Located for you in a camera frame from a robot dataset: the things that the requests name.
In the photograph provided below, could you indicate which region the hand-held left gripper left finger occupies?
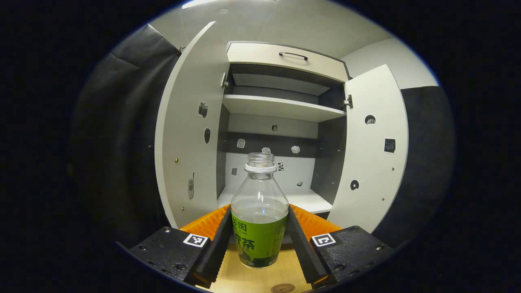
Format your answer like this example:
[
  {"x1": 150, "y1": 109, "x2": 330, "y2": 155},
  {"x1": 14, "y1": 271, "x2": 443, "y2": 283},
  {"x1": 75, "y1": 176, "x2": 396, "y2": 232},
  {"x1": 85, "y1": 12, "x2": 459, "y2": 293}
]
[{"x1": 115, "y1": 203, "x2": 232, "y2": 289}]

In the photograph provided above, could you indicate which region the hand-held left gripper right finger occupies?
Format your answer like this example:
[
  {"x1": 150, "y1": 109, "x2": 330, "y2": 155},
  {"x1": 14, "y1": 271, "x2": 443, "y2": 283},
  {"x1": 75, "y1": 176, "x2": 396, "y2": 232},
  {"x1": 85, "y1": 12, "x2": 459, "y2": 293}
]
[{"x1": 287, "y1": 203, "x2": 394, "y2": 289}]

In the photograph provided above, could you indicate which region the ceiling light panel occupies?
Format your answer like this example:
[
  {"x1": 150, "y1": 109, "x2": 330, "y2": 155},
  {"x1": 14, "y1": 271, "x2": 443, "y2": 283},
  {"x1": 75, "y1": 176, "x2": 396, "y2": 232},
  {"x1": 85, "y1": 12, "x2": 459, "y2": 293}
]
[{"x1": 182, "y1": 0, "x2": 277, "y2": 9}]

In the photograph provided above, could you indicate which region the green label plastic bottle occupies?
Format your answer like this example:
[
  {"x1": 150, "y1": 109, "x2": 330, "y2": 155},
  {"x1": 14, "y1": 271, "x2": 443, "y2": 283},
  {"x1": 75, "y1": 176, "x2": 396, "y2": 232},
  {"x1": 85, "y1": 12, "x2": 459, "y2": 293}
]
[{"x1": 230, "y1": 153, "x2": 289, "y2": 269}]

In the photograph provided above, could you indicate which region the white cabinet shelf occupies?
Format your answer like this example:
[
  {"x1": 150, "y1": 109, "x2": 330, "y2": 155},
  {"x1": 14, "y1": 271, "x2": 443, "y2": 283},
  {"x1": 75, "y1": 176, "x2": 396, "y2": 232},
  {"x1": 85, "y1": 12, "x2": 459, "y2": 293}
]
[{"x1": 222, "y1": 94, "x2": 346, "y2": 122}]

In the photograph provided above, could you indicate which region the white cabinet door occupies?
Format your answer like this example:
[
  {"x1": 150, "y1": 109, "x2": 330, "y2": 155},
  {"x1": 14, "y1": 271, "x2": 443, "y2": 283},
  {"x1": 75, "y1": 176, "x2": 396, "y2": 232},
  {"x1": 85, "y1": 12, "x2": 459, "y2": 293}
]
[
  {"x1": 328, "y1": 64, "x2": 409, "y2": 234},
  {"x1": 155, "y1": 21, "x2": 230, "y2": 229}
]

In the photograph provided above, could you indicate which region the white cabinet drawer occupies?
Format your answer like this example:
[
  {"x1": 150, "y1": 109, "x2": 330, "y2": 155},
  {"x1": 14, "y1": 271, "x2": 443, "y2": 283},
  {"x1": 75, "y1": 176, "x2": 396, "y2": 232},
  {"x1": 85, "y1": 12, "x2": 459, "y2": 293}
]
[{"x1": 226, "y1": 42, "x2": 350, "y2": 83}]

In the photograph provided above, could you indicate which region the white and grey cabinet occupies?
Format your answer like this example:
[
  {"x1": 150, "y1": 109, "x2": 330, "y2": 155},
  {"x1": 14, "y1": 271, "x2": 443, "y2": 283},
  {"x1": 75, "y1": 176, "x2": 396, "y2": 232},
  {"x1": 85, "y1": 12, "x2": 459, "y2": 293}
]
[{"x1": 216, "y1": 41, "x2": 351, "y2": 215}]

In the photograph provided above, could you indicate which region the black backdrop cloth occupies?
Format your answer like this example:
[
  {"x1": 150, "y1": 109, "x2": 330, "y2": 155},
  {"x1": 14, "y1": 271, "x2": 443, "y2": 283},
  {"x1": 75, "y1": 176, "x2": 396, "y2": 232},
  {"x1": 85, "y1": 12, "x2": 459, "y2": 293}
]
[{"x1": 67, "y1": 24, "x2": 454, "y2": 249}]

